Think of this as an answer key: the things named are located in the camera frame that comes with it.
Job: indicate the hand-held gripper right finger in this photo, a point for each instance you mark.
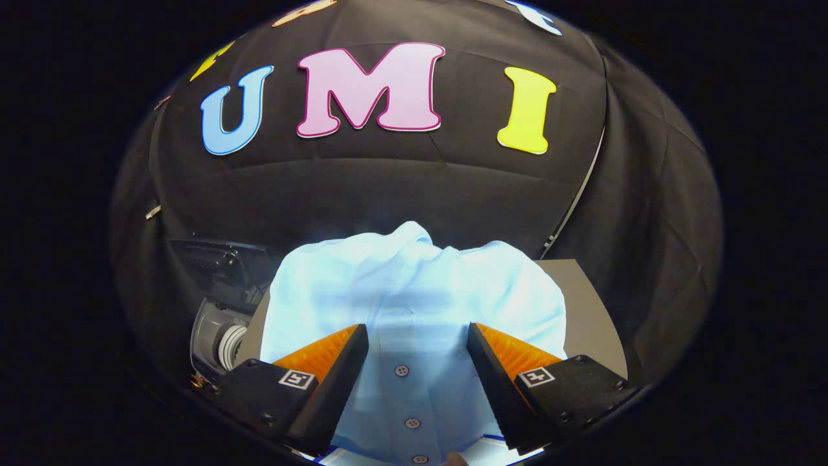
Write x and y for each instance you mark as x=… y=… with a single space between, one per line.
x=495 y=395

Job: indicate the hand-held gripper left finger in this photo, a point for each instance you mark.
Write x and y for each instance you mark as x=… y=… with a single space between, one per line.
x=336 y=395

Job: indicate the light blue shirt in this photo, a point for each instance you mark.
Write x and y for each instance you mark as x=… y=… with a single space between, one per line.
x=414 y=291

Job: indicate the dark washing machine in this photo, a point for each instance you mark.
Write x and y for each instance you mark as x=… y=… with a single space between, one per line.
x=213 y=340

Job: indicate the black backdrop cloth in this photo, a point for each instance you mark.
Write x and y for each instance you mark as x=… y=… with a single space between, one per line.
x=401 y=188

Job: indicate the silver clip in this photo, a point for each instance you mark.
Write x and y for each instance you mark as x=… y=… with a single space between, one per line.
x=153 y=211

